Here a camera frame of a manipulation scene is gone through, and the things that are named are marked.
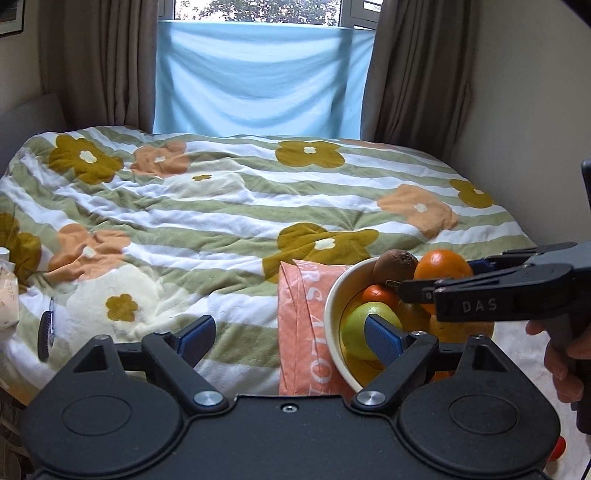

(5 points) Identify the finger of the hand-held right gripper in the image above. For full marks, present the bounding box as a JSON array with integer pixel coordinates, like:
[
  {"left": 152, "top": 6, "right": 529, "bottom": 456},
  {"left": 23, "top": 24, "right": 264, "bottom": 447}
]
[
  {"left": 398, "top": 276, "right": 462, "bottom": 305},
  {"left": 467, "top": 244, "right": 578, "bottom": 278}
]

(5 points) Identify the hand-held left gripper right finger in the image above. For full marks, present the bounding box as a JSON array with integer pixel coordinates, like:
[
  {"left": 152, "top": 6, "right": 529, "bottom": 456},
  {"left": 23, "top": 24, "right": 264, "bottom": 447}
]
[{"left": 351, "top": 314, "right": 509, "bottom": 413}]

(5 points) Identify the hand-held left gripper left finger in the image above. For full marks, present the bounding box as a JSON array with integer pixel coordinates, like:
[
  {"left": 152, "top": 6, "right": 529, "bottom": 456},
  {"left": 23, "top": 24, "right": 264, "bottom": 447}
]
[{"left": 69, "top": 315, "right": 230, "bottom": 414}]

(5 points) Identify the large orange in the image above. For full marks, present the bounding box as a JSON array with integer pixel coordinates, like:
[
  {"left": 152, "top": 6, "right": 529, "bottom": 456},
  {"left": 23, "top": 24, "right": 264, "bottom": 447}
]
[{"left": 413, "top": 249, "right": 475, "bottom": 315}]

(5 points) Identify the brown kiwi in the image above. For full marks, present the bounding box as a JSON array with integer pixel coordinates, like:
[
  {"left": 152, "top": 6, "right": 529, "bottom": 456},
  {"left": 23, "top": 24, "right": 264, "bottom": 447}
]
[{"left": 372, "top": 249, "right": 419, "bottom": 287}]

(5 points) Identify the yellow apple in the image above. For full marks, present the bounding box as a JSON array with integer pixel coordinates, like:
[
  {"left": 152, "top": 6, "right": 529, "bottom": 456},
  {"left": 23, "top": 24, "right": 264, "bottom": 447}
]
[{"left": 429, "top": 316, "right": 496, "bottom": 344}]

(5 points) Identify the cream yellow bowl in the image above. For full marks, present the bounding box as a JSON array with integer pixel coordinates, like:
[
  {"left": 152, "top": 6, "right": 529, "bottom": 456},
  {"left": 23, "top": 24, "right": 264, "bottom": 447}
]
[{"left": 324, "top": 257, "right": 497, "bottom": 394}]

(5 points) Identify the person's right hand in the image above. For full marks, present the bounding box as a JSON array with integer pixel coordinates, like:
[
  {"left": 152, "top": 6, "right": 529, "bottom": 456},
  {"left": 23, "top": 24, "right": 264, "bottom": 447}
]
[{"left": 526, "top": 320, "right": 591, "bottom": 403}]

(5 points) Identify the green apple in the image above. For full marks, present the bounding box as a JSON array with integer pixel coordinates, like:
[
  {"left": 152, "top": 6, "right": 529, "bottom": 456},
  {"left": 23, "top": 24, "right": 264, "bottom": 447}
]
[{"left": 341, "top": 302, "right": 403, "bottom": 361}]

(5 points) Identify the small tangerine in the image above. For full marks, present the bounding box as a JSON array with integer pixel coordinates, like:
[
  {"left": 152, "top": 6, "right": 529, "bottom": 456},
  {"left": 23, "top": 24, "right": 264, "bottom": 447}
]
[{"left": 361, "top": 285, "right": 400, "bottom": 311}]

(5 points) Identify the pink printed cloth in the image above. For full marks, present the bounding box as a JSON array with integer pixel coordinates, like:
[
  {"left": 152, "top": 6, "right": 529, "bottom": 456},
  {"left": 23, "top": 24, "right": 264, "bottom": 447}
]
[{"left": 278, "top": 260, "right": 370, "bottom": 397}]

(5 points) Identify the floral striped blanket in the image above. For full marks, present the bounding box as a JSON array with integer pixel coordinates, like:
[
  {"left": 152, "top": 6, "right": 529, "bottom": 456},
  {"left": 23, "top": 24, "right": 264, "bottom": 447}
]
[{"left": 0, "top": 126, "right": 539, "bottom": 407}]

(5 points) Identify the black key fob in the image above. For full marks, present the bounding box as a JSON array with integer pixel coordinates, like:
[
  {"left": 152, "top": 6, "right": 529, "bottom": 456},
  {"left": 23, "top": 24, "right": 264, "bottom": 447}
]
[{"left": 38, "top": 298, "right": 57, "bottom": 362}]

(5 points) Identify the beige curtain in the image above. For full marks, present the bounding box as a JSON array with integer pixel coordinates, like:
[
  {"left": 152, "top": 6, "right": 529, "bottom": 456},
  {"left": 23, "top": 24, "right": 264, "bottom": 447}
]
[
  {"left": 39, "top": 0, "right": 176, "bottom": 134},
  {"left": 362, "top": 0, "right": 478, "bottom": 162}
]

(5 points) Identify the light blue window cloth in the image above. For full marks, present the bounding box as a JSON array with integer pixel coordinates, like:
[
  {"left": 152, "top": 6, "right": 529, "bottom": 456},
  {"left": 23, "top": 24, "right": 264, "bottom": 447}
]
[{"left": 152, "top": 19, "right": 376, "bottom": 139}]

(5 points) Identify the grey headboard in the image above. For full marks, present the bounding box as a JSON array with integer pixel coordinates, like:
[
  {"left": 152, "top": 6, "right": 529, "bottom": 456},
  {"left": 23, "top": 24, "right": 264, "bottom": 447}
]
[{"left": 0, "top": 93, "right": 65, "bottom": 178}]

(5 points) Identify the window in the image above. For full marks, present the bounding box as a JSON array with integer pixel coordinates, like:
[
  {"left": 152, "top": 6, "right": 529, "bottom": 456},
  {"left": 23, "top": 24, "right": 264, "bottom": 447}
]
[{"left": 173, "top": 0, "right": 384, "bottom": 29}]

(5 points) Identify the framed wall picture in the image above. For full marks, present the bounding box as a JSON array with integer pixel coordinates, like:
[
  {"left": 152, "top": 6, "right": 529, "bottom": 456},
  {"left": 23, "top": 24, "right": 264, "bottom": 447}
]
[{"left": 0, "top": 0, "right": 24, "bottom": 37}]

